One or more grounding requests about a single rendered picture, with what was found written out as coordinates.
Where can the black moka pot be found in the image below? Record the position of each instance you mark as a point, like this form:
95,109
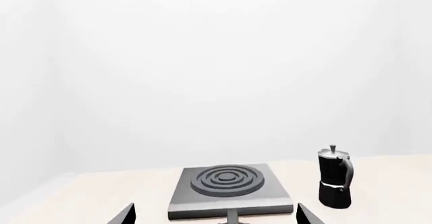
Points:
334,181

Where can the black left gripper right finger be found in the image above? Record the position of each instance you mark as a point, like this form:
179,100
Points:
306,215

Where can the grey stove knob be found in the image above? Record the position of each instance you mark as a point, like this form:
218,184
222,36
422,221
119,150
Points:
232,216

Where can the grey single-burner stove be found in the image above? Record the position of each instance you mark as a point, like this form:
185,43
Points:
229,188

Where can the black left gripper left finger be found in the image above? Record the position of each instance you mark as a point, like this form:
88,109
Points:
126,215

